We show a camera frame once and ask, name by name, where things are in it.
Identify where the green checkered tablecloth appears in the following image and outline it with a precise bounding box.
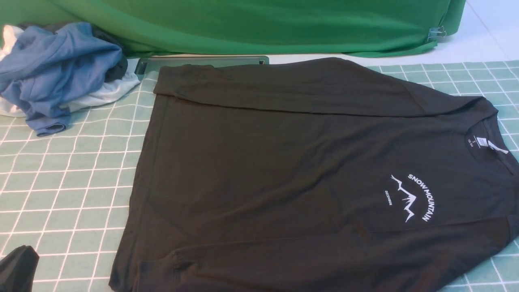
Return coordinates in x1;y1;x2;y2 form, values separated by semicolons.
0;60;519;292

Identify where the green backdrop cloth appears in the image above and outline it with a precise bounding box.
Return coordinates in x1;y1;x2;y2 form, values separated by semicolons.
0;0;465;58

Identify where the silver binder clip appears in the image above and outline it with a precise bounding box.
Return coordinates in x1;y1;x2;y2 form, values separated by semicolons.
427;26;447;42

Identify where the dark gray long-sleeve top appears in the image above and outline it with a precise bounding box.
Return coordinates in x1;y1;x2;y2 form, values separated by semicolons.
109;58;518;292

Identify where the blue crumpled garment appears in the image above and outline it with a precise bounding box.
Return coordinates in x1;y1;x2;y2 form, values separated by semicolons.
0;22;128;137

